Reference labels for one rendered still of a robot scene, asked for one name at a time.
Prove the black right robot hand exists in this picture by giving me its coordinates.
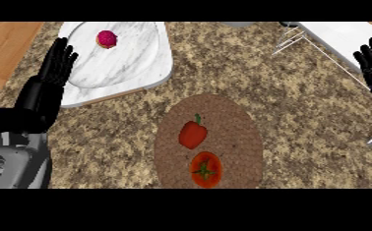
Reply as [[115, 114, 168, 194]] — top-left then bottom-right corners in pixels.
[[351, 37, 372, 93]]

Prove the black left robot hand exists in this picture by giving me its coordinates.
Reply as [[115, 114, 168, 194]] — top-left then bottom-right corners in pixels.
[[0, 36, 79, 135]]

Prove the red bell pepper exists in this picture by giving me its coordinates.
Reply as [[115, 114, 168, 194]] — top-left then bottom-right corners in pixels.
[[177, 113, 209, 150]]

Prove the brown woven oval placemat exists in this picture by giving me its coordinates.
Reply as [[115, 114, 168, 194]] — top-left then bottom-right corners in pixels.
[[152, 93, 264, 190]]

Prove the white marble plate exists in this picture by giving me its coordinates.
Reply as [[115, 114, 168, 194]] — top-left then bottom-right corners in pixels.
[[65, 22, 159, 89]]

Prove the pink frosted cupcake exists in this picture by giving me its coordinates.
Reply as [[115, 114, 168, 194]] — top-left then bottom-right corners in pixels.
[[94, 29, 119, 50]]

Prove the white marble cutting board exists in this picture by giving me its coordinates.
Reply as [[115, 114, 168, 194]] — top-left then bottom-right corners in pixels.
[[57, 22, 174, 109]]

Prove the grey rounded object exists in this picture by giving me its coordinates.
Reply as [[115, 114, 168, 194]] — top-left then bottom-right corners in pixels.
[[220, 22, 258, 29]]

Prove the red tomato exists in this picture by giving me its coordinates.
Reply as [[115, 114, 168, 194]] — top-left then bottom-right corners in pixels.
[[189, 150, 224, 189]]

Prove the white wire tiered shelf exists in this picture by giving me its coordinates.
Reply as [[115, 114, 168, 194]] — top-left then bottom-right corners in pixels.
[[270, 22, 372, 92]]

